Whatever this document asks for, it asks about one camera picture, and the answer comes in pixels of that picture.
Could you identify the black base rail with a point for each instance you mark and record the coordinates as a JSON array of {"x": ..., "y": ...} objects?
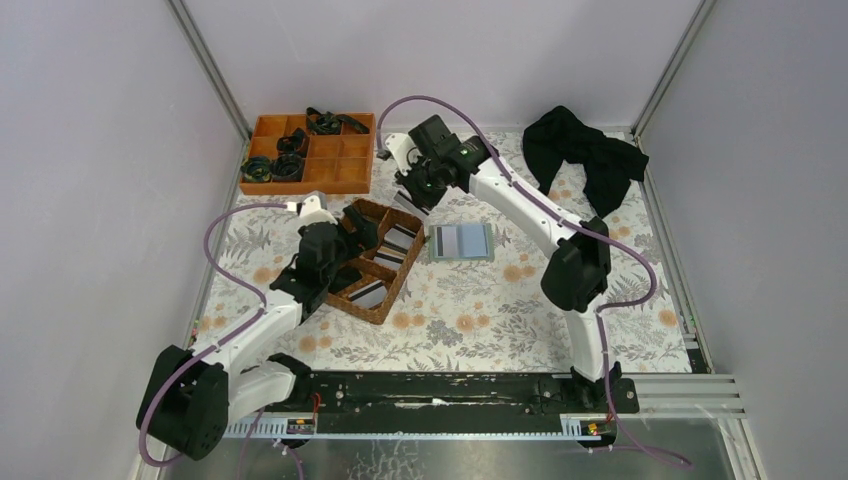
[{"x": 352, "y": 392}]

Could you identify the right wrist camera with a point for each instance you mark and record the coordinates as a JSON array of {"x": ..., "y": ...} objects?
[{"x": 401, "y": 149}]

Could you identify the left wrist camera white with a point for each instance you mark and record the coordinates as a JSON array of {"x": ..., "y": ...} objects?
[{"x": 313, "y": 209}]

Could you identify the black cloth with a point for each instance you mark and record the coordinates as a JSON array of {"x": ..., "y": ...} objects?
[{"x": 610, "y": 165}]

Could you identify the green card holder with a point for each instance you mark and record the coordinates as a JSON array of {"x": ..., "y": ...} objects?
[{"x": 476, "y": 242}]

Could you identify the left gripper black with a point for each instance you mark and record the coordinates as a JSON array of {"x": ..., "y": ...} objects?
[{"x": 340, "y": 235}]

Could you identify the white card with stripe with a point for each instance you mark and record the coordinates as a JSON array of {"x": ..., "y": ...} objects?
[{"x": 406, "y": 204}]

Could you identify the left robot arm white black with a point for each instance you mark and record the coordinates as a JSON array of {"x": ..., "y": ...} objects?
[{"x": 194, "y": 393}]

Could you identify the woven brown basket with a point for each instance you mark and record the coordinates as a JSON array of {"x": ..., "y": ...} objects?
[{"x": 363, "y": 270}]

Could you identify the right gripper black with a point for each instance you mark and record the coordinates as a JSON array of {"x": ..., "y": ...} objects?
[{"x": 424, "y": 187}]

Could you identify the orange divided tray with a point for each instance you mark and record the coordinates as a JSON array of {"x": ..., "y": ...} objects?
[{"x": 291, "y": 154}]

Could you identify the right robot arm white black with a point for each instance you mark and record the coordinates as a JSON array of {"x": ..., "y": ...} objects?
[{"x": 578, "y": 257}]

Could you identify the card in basket lower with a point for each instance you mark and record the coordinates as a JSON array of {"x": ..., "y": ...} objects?
[{"x": 369, "y": 296}]

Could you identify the white card in holder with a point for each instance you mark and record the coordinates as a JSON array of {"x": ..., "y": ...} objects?
[{"x": 447, "y": 244}]

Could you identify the white slotted cable duct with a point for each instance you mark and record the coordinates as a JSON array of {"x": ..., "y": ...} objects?
[{"x": 433, "y": 425}]

